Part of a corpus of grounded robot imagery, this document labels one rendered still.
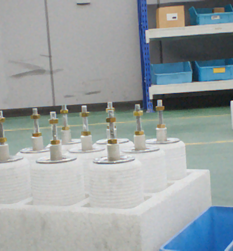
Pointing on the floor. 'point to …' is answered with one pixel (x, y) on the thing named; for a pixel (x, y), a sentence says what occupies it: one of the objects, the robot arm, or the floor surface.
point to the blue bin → (207, 231)
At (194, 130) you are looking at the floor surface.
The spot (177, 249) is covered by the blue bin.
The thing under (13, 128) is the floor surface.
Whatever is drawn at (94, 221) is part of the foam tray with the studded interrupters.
